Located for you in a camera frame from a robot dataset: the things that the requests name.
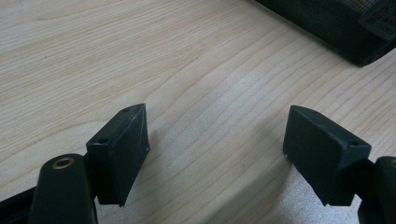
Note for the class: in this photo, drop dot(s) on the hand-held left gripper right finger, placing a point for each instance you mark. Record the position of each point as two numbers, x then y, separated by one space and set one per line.
317 155

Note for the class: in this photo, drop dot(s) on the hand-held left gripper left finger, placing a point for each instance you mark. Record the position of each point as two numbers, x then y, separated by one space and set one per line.
116 155

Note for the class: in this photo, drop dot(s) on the dark cloth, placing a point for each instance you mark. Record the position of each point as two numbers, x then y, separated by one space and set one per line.
336 25

